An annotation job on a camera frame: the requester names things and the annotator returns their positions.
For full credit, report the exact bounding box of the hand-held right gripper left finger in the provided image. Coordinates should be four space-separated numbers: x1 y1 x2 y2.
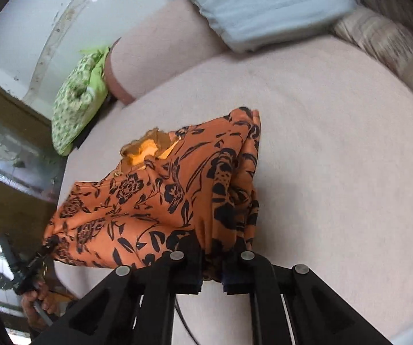
30 238 203 345

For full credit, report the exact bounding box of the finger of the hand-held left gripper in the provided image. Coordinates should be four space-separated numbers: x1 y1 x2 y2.
12 238 59 296

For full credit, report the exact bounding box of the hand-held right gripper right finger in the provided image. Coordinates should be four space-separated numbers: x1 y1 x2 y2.
222 249 395 345

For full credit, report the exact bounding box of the orange floral blouse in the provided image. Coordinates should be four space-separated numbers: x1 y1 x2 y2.
42 106 263 281

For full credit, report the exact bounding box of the person's left hand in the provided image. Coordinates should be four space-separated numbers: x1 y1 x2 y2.
20 281 63 327

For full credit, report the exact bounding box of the wooden stained glass door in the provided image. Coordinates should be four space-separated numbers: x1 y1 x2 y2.
0 68 68 209

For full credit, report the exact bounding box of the green patterned blanket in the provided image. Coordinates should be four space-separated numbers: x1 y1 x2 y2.
50 44 113 157

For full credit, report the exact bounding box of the pink sofa backrest cushion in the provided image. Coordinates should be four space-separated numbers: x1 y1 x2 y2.
103 0 229 107

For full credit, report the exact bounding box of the light blue pillow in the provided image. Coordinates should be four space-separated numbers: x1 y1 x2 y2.
160 0 359 53

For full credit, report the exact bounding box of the large striped floral cushion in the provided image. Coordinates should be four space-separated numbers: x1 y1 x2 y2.
330 0 413 110

